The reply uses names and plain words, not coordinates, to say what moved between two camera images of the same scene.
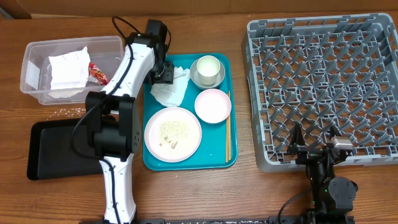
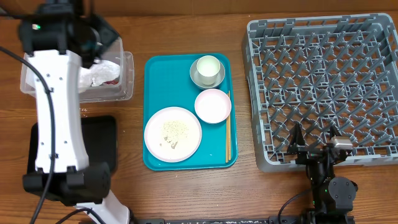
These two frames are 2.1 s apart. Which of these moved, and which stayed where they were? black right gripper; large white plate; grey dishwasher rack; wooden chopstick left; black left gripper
Moved: black left gripper
Stayed: large white plate; grey dishwasher rack; black right gripper; wooden chopstick left
